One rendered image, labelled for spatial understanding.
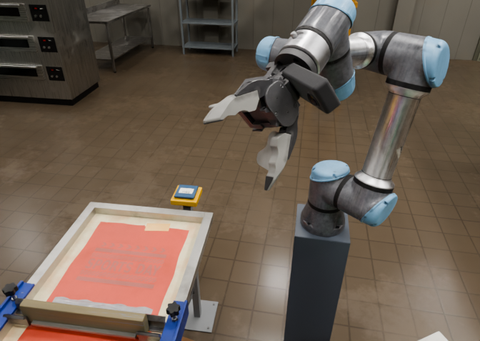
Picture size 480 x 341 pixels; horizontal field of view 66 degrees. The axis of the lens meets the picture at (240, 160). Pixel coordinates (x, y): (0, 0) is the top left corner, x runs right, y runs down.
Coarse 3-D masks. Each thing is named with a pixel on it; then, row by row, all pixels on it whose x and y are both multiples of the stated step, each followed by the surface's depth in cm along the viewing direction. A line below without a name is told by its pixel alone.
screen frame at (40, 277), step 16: (96, 208) 168; (112, 208) 167; (128, 208) 167; (144, 208) 167; (160, 208) 167; (80, 224) 158; (208, 224) 158; (64, 240) 150; (48, 256) 142; (192, 256) 142; (48, 272) 137; (192, 272) 135; (192, 288) 134; (0, 336) 115
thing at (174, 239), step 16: (144, 240) 154; (160, 240) 154; (176, 240) 154; (176, 256) 147; (160, 272) 140; (112, 288) 133; (128, 288) 133; (160, 288) 133; (128, 304) 128; (144, 304) 128; (160, 304) 128; (96, 336) 117; (112, 336) 117
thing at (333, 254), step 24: (312, 240) 121; (336, 240) 120; (312, 264) 126; (336, 264) 124; (312, 288) 133; (336, 288) 130; (288, 312) 142; (312, 312) 139; (288, 336) 149; (312, 336) 147
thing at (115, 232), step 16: (112, 224) 163; (128, 224) 163; (96, 240) 154; (112, 240) 154; (128, 240) 154; (80, 256) 147; (64, 288) 133; (80, 288) 133; (96, 288) 133; (32, 336) 117; (48, 336) 117; (64, 336) 117; (80, 336) 117
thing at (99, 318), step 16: (32, 304) 115; (48, 304) 115; (64, 304) 116; (32, 320) 118; (48, 320) 117; (64, 320) 116; (80, 320) 114; (96, 320) 113; (112, 320) 112; (128, 320) 111; (144, 320) 112
